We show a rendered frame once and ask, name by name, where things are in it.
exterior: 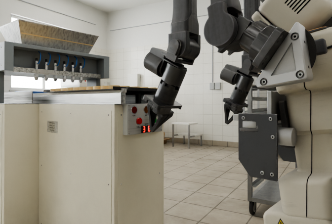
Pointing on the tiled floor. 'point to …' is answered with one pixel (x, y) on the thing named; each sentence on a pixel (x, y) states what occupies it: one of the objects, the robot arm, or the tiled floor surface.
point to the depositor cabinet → (19, 163)
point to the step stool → (186, 133)
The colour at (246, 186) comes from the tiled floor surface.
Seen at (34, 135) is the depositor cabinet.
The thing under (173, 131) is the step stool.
